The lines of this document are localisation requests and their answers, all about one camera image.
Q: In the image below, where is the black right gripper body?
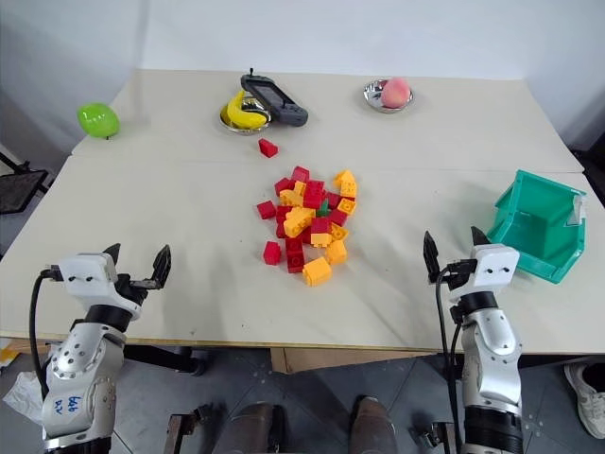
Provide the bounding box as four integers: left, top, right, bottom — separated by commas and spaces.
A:
441, 258, 478, 291

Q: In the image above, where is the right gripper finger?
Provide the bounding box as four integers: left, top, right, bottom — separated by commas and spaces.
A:
423, 230, 442, 286
470, 225, 493, 250

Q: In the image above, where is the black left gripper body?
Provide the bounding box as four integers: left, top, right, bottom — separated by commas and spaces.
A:
114, 272, 163, 309

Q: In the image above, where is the teal plastic bin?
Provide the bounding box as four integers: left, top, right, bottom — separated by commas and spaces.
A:
486, 168, 589, 287

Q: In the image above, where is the clear label on bin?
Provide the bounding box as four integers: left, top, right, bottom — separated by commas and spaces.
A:
563, 195, 588, 229

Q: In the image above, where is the black mesh chair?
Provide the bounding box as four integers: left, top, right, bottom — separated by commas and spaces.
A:
0, 159, 51, 217

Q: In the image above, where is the green toy apple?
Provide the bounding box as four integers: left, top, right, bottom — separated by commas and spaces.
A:
77, 101, 121, 140

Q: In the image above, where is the crumpled white plastic bag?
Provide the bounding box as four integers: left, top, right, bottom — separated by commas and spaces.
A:
1, 370, 49, 423

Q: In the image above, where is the steel bowl with banana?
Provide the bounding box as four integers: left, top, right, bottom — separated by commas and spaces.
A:
217, 96, 275, 137

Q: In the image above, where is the pink toy peach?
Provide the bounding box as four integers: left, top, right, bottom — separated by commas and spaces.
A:
380, 77, 411, 111

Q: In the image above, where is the yellow toy banana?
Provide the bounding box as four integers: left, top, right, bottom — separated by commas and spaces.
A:
226, 90, 268, 130

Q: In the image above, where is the white sneaker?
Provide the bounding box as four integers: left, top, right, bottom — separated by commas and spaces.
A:
563, 360, 605, 441

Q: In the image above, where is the steel bowl with peach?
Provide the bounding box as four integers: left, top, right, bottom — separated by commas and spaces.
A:
362, 79, 415, 115

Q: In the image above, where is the dark rounded shape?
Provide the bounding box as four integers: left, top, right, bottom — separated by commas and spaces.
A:
348, 395, 399, 454
225, 401, 285, 454

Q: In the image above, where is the grey handheld controller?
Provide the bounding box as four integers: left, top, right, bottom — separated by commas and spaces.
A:
239, 66, 310, 129

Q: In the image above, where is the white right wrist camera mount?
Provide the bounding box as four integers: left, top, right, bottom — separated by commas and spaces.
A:
471, 243, 521, 305

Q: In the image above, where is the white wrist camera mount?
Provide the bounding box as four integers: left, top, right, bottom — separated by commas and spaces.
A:
471, 243, 521, 305
56, 252, 143, 319

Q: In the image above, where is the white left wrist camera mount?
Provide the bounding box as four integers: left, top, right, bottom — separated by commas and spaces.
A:
56, 252, 143, 319

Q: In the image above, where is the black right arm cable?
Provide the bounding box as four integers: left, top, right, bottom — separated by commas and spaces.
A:
434, 268, 467, 454

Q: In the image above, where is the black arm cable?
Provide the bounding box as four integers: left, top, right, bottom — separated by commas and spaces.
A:
434, 268, 467, 454
28, 267, 63, 403

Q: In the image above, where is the black table frame bar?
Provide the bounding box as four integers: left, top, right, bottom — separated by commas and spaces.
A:
123, 344, 205, 376

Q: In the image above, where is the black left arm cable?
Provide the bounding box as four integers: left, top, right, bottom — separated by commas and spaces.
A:
28, 267, 63, 403

